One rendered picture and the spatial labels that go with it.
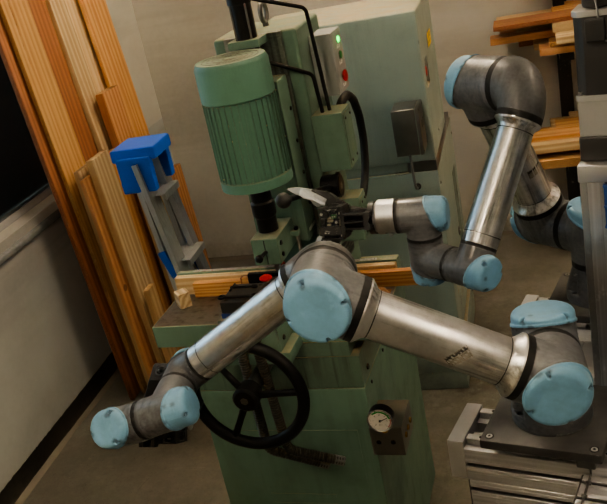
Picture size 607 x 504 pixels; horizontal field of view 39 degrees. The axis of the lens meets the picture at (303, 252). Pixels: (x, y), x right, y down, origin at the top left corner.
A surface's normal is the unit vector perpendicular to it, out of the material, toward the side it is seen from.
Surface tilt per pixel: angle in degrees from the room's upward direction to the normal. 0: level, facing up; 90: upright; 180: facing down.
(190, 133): 90
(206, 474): 0
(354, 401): 90
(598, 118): 90
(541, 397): 93
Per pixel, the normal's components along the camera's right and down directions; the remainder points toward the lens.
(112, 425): -0.32, -0.09
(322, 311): -0.26, 0.36
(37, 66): 0.94, -0.14
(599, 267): -0.45, 0.42
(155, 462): -0.19, -0.90
